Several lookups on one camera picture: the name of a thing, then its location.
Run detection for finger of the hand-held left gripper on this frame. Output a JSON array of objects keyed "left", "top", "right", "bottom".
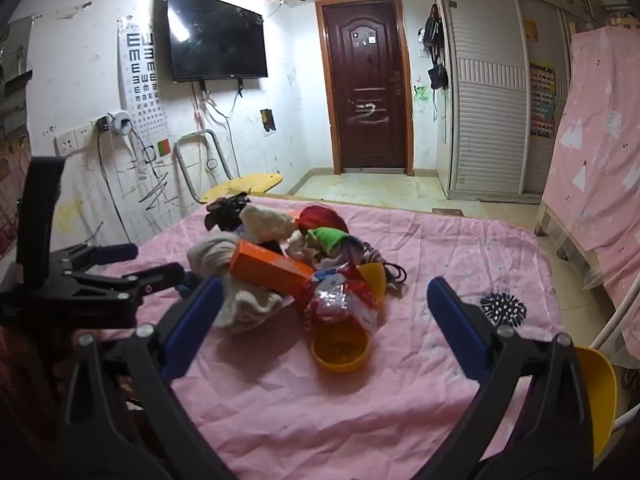
[
  {"left": 56, "top": 242, "right": 141, "bottom": 269},
  {"left": 74, "top": 261, "right": 195, "bottom": 307}
]

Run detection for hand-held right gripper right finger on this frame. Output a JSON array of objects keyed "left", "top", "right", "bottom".
[{"left": 426, "top": 276, "right": 596, "bottom": 480}]

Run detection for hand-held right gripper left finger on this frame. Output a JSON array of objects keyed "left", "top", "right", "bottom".
[{"left": 57, "top": 275, "right": 236, "bottom": 480}]

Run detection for orange cardboard box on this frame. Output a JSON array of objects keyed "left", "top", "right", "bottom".
[{"left": 229, "top": 239, "right": 315, "bottom": 301}]

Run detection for red and clear plastic packet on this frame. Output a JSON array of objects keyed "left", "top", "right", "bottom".
[{"left": 302, "top": 267, "right": 381, "bottom": 336}]

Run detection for beige cloth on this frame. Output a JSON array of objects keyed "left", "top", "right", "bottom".
[{"left": 187, "top": 237, "right": 286, "bottom": 336}]

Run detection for black cloth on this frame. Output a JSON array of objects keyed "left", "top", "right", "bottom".
[{"left": 205, "top": 195, "right": 251, "bottom": 233}]

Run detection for yellow plastic bowl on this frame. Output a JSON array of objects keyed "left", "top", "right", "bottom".
[
  {"left": 356, "top": 261, "right": 387, "bottom": 307},
  {"left": 311, "top": 319, "right": 372, "bottom": 373}
]

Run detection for cream fluffy cloth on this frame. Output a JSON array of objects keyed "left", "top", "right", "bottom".
[{"left": 239, "top": 205, "right": 296, "bottom": 242}]

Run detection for grey and white cloth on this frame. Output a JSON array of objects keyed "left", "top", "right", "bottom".
[{"left": 287, "top": 232, "right": 366, "bottom": 273}]

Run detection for pink printed bedsheet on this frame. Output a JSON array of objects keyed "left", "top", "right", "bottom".
[{"left": 75, "top": 195, "right": 566, "bottom": 480}]

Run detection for green cloth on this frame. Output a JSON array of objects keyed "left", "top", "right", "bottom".
[{"left": 306, "top": 227, "right": 349, "bottom": 256}]

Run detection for red cloth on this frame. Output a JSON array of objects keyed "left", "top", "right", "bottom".
[{"left": 296, "top": 204, "right": 349, "bottom": 235}]

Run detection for white eye chart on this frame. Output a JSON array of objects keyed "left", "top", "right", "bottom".
[{"left": 118, "top": 16, "right": 173, "bottom": 161}]

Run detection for white metal chair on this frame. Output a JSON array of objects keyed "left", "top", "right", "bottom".
[{"left": 587, "top": 280, "right": 640, "bottom": 433}]

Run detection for white louvered wardrobe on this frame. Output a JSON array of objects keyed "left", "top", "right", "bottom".
[{"left": 436, "top": 0, "right": 576, "bottom": 206}]

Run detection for pink tree-print curtain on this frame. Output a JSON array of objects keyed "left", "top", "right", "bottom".
[{"left": 542, "top": 25, "right": 640, "bottom": 311}]

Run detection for small black hanging bag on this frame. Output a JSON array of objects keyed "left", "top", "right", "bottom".
[{"left": 428, "top": 62, "right": 450, "bottom": 92}]

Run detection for dark red door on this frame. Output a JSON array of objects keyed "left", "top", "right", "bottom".
[{"left": 315, "top": 0, "right": 415, "bottom": 177}]

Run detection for black wall cable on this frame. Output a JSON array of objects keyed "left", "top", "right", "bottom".
[{"left": 96, "top": 131, "right": 127, "bottom": 247}]

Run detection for white wall socket panel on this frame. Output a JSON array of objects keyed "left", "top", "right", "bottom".
[{"left": 54, "top": 121, "right": 96, "bottom": 156}]

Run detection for black bundled cable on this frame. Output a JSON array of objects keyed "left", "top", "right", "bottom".
[{"left": 362, "top": 242, "right": 407, "bottom": 298}]

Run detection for white round wall device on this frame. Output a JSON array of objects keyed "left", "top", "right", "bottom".
[{"left": 109, "top": 110, "right": 135, "bottom": 136}]

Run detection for wooden bed frame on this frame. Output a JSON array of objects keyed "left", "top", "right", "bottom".
[{"left": 534, "top": 204, "right": 601, "bottom": 281}]

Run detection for grey metal tube frame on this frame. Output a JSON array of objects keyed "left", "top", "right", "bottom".
[{"left": 172, "top": 129, "right": 237, "bottom": 204}]

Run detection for white television cables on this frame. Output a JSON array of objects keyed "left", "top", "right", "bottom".
[{"left": 192, "top": 79, "right": 243, "bottom": 127}]

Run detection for black wall-mounted television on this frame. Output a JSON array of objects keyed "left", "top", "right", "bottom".
[{"left": 166, "top": 0, "right": 268, "bottom": 84}]

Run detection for colourful grid wall poster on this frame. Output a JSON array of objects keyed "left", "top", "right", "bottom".
[{"left": 530, "top": 62, "right": 557, "bottom": 140}]

